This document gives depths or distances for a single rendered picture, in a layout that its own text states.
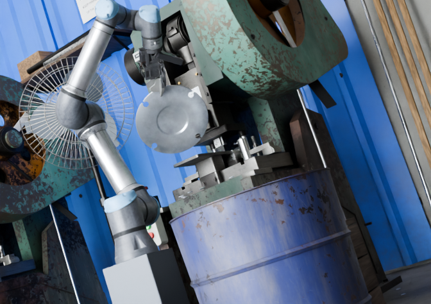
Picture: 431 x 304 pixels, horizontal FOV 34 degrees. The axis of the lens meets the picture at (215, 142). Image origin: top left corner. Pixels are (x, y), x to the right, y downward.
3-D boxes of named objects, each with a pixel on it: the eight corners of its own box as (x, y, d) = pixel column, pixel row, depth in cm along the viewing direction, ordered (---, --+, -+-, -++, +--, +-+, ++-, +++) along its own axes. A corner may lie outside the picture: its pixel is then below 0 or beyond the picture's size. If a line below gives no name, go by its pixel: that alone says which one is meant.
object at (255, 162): (259, 170, 286) (254, 156, 287) (176, 204, 310) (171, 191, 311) (294, 165, 311) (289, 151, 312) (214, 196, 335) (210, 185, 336)
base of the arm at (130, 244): (144, 254, 233) (135, 225, 235) (108, 267, 239) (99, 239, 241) (167, 249, 247) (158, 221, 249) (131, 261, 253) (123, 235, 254)
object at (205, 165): (208, 185, 282) (197, 152, 284) (181, 195, 289) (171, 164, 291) (241, 179, 303) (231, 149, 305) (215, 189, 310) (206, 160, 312)
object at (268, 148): (274, 151, 295) (266, 128, 297) (242, 165, 304) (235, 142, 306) (281, 151, 300) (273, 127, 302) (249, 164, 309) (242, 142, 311)
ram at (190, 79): (214, 126, 300) (192, 61, 304) (187, 138, 308) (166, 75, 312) (236, 125, 314) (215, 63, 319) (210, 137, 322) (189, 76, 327)
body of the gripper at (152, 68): (139, 74, 274) (136, 45, 268) (160, 69, 277) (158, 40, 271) (145, 82, 269) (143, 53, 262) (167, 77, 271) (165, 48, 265)
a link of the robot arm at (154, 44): (157, 29, 268) (165, 38, 262) (158, 41, 271) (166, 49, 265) (138, 34, 266) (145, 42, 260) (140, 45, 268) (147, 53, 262)
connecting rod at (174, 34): (199, 81, 306) (174, 8, 311) (177, 92, 312) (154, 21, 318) (226, 82, 323) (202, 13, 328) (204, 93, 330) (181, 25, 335)
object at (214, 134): (229, 136, 302) (225, 124, 303) (194, 152, 312) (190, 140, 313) (249, 135, 315) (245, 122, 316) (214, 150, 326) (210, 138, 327)
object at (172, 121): (181, 166, 292) (180, 165, 292) (222, 109, 286) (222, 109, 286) (121, 131, 281) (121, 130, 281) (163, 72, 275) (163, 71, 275)
